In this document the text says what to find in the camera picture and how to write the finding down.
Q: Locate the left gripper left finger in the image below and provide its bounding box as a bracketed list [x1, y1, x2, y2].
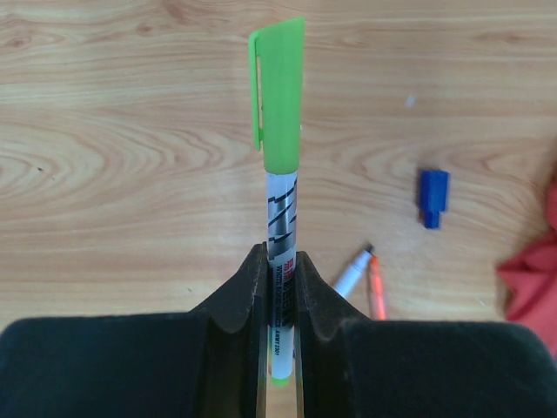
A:
[1, 244, 268, 417]

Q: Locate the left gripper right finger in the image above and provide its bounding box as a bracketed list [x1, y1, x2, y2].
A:
[295, 252, 556, 417]

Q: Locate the white marker green end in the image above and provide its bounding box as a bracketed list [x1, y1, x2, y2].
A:
[266, 172, 298, 387]

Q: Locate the light green pen cap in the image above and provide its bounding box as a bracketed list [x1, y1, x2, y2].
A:
[248, 17, 305, 175]

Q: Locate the orange highlighter pen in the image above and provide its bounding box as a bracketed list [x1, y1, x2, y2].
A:
[368, 255, 387, 320]

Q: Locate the blue pen cap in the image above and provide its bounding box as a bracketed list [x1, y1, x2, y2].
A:
[419, 170, 450, 229]

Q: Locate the white marker blue end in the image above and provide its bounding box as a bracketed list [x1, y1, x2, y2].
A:
[333, 243, 374, 299]

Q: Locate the red and grey cloth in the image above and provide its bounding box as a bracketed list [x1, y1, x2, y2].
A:
[496, 165, 556, 357]

